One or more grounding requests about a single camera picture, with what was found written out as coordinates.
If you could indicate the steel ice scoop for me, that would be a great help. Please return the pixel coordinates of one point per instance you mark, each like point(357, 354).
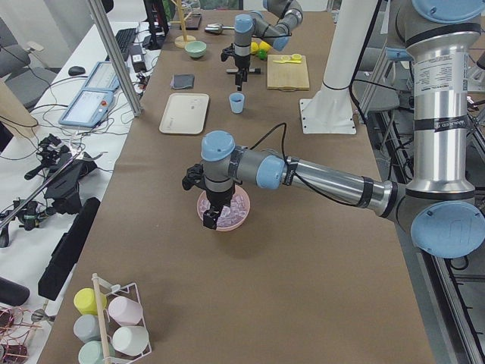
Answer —
point(217, 29)

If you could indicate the blue teach pendant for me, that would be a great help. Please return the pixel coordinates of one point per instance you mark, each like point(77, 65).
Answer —
point(88, 108)
point(102, 76)

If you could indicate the pile of ice cubes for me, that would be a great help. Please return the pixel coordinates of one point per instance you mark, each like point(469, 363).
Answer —
point(230, 216)

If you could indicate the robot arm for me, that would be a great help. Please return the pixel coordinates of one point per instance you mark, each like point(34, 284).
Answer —
point(437, 206)
point(253, 24)

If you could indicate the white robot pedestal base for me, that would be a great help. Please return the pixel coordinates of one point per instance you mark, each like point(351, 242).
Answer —
point(330, 109)

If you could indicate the yellow plastic knife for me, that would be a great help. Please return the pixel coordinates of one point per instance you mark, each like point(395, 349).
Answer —
point(287, 61)

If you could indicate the green lime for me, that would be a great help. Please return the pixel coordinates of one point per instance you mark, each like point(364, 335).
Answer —
point(261, 54)

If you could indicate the light blue plastic cup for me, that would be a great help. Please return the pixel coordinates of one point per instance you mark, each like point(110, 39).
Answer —
point(237, 102)

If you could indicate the mint green bowl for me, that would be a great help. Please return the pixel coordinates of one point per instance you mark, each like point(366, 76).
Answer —
point(195, 49)

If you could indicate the aluminium frame post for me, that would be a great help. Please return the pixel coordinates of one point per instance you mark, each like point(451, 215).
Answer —
point(111, 47)

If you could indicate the wooden mug tree stand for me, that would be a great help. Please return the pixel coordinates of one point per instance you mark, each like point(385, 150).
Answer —
point(185, 38)

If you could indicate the wooden cutting board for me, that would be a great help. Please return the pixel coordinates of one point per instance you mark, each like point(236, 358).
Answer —
point(287, 77)

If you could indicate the white cup rack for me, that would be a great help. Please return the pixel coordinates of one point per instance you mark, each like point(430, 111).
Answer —
point(111, 324)

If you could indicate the pink bowl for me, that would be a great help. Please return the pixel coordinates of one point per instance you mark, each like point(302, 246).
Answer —
point(237, 189)

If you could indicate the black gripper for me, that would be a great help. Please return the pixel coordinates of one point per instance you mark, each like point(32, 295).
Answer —
point(219, 198)
point(241, 63)

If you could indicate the yellow lemon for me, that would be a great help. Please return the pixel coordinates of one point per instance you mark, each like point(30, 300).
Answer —
point(254, 47)
point(264, 46)

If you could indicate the grey folded cloth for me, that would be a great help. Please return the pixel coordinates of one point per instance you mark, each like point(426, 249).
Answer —
point(182, 81)

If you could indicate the cream rabbit tray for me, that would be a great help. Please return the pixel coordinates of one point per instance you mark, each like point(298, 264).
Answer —
point(184, 113)

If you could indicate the steel muddler black tip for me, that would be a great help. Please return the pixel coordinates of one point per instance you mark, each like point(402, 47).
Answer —
point(250, 71)

